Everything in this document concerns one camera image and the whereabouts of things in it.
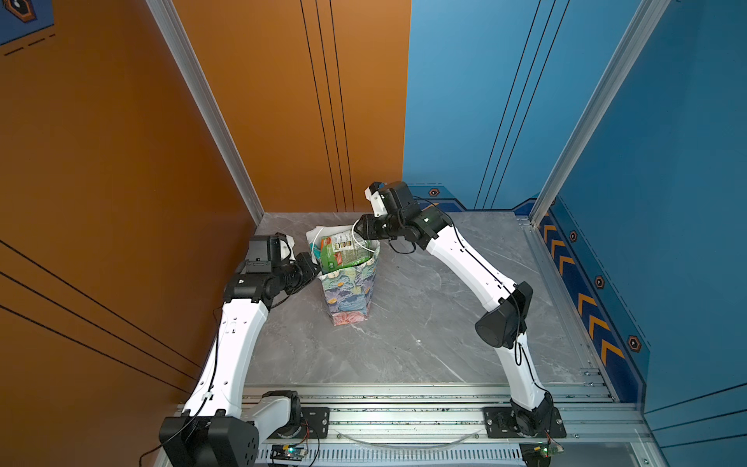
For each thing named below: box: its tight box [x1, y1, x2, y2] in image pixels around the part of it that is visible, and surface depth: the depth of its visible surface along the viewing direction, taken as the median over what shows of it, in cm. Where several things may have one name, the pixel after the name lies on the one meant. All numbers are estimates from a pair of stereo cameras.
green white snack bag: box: [320, 231, 375, 275], surface depth 83 cm
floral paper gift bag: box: [306, 224, 381, 326], surface depth 82 cm
